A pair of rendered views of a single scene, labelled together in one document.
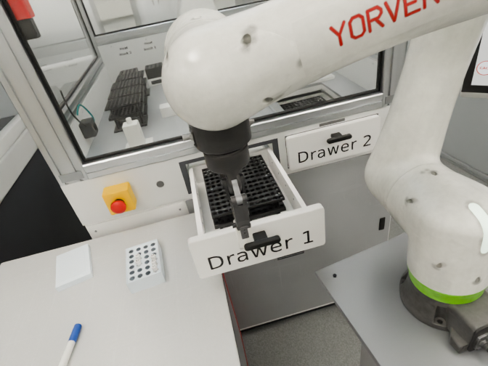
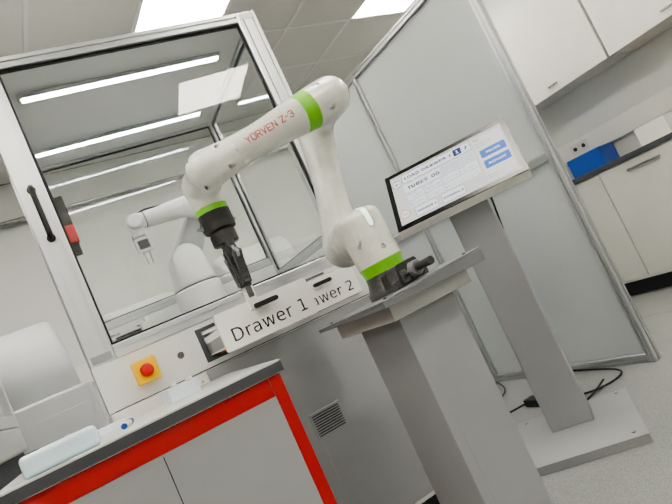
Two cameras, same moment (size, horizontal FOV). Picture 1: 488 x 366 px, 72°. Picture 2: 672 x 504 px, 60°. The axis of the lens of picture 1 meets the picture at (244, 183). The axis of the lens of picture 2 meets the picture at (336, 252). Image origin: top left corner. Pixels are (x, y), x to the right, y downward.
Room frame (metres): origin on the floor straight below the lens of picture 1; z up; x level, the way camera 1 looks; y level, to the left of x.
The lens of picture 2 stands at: (-1.10, 0.30, 0.82)
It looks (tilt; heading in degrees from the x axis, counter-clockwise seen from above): 4 degrees up; 340
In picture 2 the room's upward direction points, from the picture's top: 25 degrees counter-clockwise
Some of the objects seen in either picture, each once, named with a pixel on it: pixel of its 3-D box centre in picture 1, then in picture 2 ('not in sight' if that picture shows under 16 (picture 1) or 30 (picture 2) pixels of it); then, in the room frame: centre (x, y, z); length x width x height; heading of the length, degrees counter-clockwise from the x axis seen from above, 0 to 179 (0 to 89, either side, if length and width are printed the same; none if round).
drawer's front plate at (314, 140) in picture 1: (333, 142); (322, 292); (0.87, -0.29, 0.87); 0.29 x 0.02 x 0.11; 96
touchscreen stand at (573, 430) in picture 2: not in sight; (516, 309); (0.80, -0.93, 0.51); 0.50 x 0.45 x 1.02; 142
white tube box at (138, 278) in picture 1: (144, 264); (180, 391); (0.61, 0.29, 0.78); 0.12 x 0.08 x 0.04; 11
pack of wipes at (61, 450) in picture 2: not in sight; (59, 450); (0.27, 0.55, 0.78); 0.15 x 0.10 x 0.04; 103
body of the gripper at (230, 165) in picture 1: (229, 166); (228, 246); (0.49, 0.02, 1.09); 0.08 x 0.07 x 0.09; 6
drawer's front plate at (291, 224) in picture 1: (259, 241); (267, 314); (0.52, -0.01, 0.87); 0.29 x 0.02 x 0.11; 96
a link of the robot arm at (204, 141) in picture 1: (218, 128); (216, 223); (0.49, 0.02, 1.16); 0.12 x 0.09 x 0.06; 96
